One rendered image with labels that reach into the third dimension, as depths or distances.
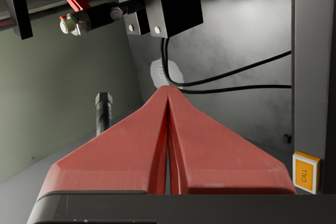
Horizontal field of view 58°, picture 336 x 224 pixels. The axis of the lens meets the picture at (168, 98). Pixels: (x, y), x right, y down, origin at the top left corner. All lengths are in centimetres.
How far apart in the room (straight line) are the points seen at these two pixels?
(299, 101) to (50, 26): 52
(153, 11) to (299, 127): 25
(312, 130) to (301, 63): 9
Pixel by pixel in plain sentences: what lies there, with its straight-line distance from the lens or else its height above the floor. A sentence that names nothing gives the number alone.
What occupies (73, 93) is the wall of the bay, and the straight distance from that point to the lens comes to 74.
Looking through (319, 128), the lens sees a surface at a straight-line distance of 40.
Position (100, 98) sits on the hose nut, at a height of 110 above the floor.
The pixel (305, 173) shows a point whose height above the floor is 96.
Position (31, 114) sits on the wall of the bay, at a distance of 72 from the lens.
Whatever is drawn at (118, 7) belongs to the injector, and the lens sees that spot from 42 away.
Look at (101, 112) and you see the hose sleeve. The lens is 38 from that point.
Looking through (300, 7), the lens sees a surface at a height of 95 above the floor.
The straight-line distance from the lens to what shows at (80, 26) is 39.
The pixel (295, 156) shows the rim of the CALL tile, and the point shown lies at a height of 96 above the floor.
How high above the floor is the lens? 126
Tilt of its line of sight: 34 degrees down
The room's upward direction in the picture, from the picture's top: 120 degrees counter-clockwise
